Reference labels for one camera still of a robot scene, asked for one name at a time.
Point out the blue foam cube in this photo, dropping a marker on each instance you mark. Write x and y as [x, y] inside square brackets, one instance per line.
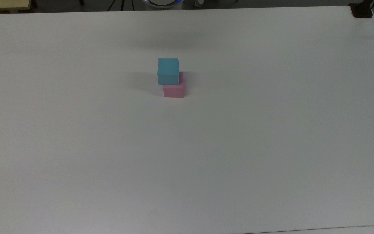
[168, 70]

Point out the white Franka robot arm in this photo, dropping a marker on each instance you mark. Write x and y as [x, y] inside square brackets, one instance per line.
[162, 4]

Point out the pink foam cube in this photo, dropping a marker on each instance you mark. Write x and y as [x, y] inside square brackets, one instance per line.
[174, 91]

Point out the black tripod legs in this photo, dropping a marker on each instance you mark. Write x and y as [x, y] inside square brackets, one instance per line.
[122, 4]

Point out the white table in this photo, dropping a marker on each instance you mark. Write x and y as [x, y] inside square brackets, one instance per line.
[336, 230]

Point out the yellow wooden table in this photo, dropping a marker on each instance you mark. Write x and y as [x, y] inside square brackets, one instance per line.
[2, 4]

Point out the black camera pole with base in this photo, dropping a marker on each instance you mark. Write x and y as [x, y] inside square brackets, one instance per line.
[362, 10]

